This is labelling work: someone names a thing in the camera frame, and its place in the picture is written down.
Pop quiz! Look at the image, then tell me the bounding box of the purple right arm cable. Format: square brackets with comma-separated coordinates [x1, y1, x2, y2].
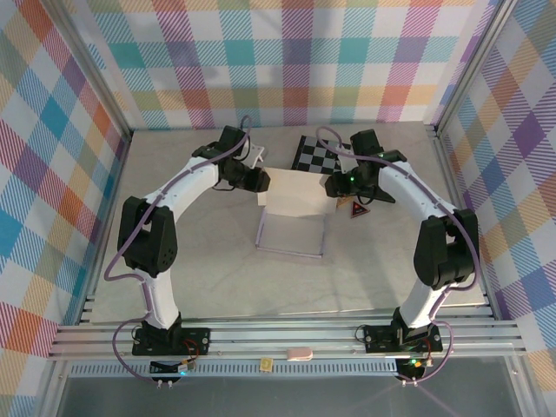
[315, 125, 482, 386]

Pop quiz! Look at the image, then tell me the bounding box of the aluminium side rail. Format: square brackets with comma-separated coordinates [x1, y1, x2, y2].
[429, 125, 497, 321]
[76, 129, 134, 325]

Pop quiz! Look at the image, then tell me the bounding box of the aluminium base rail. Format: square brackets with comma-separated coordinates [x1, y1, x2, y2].
[46, 319, 529, 362]

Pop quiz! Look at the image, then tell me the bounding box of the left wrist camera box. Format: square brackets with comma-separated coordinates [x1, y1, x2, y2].
[246, 144, 268, 168]

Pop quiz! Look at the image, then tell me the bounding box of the perforated metal cable tray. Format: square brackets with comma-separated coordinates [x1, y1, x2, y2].
[68, 361, 400, 379]

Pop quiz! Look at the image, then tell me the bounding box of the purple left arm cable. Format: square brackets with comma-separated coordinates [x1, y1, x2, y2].
[105, 115, 254, 386]

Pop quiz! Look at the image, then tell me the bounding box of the aluminium frame post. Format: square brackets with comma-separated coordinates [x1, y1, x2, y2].
[427, 0, 520, 136]
[45, 0, 134, 136]

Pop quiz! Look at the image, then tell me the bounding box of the black folding chess board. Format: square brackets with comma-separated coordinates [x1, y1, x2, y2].
[289, 135, 397, 204]

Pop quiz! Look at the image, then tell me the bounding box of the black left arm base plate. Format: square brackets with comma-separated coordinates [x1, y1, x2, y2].
[131, 326, 213, 357]

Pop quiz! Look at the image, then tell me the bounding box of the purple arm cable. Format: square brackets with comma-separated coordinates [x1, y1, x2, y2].
[315, 125, 482, 386]
[105, 115, 254, 386]

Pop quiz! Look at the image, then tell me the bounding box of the pink oval object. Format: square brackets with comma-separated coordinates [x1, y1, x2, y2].
[285, 346, 314, 362]

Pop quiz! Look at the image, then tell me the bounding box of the white purple paper box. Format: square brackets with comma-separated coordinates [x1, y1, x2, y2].
[255, 166, 338, 261]

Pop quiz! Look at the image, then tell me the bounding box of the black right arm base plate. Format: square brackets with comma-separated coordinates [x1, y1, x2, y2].
[361, 323, 444, 354]

